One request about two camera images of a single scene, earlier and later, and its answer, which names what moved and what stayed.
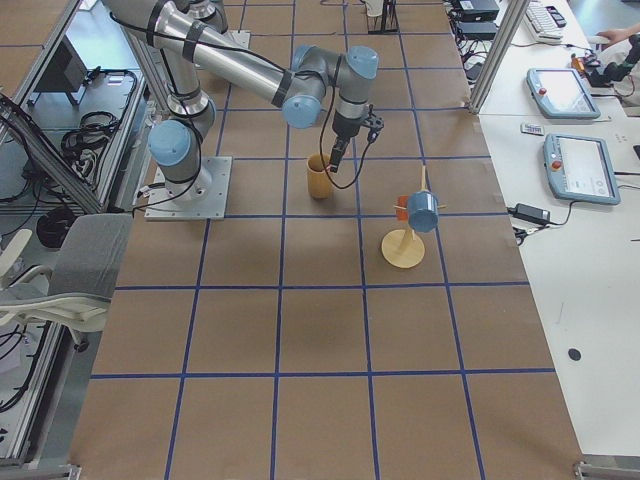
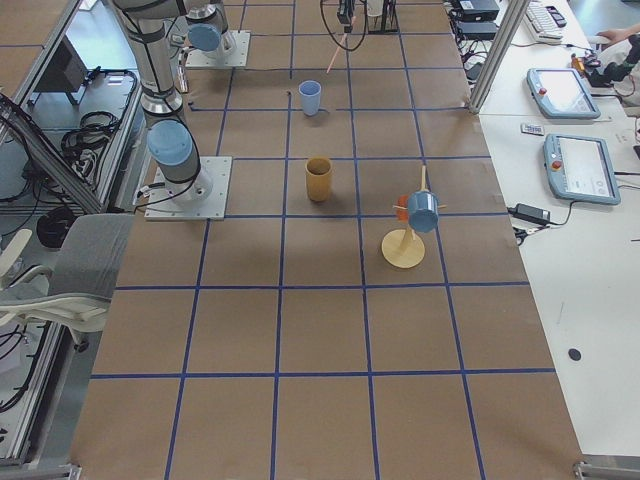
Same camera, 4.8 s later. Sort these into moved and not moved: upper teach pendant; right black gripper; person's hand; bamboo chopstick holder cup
Moved: right black gripper
Not moved: upper teach pendant; bamboo chopstick holder cup; person's hand
